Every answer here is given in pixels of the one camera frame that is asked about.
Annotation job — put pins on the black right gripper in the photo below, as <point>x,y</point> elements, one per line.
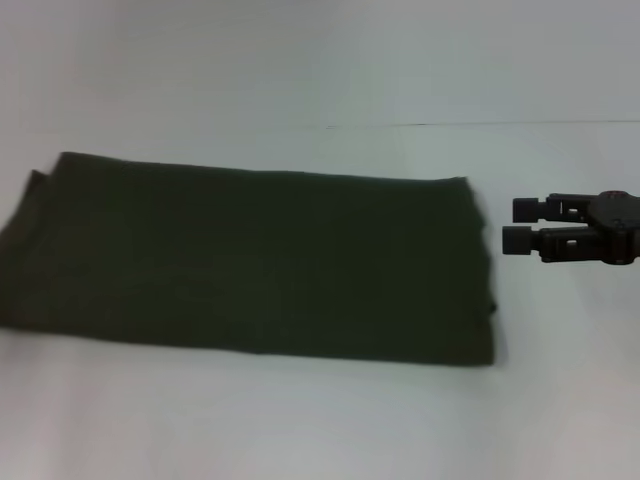
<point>617,227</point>

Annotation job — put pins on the dark green printed T-shirt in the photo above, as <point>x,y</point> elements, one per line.
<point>250,265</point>

